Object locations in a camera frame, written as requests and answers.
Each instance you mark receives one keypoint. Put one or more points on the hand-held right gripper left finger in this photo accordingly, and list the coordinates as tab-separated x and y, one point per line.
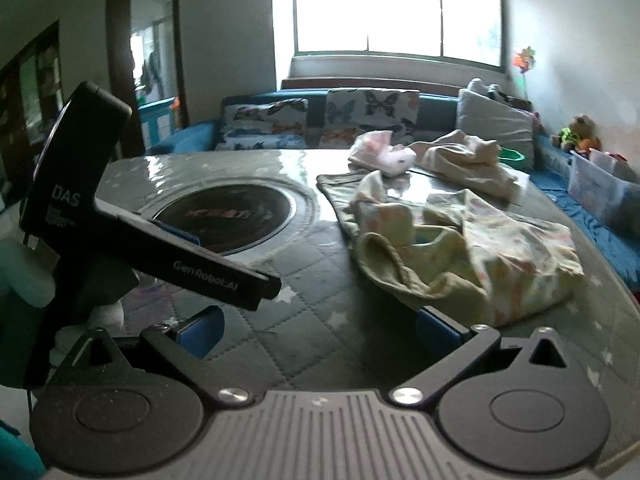
200	332

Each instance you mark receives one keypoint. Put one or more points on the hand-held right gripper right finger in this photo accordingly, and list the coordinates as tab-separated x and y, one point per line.
437	332

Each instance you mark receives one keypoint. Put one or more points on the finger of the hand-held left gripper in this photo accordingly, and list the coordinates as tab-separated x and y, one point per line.
177	235

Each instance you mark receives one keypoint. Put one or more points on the pastel striped button shirt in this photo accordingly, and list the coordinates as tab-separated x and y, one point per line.
480	265

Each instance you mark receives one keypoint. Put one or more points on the person's left forearm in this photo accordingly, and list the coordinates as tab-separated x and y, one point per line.
25	275

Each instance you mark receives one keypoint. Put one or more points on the dark wooden cabinet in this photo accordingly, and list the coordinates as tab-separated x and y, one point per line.
30	120

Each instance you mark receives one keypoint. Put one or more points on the teal playpen panel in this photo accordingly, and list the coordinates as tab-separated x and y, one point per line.
157	122

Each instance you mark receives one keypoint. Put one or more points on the butterfly print cushion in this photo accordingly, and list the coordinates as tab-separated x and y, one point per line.
370	110
265	122

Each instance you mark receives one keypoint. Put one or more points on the cream garment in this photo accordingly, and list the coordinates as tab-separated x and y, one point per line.
465	157

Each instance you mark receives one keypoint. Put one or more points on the pink folded garment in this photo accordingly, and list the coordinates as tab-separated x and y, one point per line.
382	152

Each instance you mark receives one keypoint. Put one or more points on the green bowl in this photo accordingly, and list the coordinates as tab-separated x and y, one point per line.
511	156

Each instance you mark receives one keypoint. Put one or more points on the clear plastic storage box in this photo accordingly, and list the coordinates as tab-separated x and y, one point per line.
600	185

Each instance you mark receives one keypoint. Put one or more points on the grey pillow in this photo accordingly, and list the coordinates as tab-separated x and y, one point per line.
492	120

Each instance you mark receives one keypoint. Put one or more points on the blue sofa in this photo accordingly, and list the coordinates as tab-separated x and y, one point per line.
437	110

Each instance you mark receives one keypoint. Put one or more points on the brown plush toy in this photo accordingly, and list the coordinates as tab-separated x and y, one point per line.
580	132

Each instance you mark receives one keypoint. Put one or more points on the grey cloth bundle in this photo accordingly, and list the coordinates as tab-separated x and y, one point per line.
492	91

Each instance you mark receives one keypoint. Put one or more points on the colourful pinwheel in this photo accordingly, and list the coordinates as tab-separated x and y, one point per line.
525	60

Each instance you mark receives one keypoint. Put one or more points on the window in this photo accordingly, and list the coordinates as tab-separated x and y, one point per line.
395	5

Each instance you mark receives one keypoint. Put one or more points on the dark wooden door frame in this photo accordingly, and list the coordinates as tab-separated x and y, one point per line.
117	60

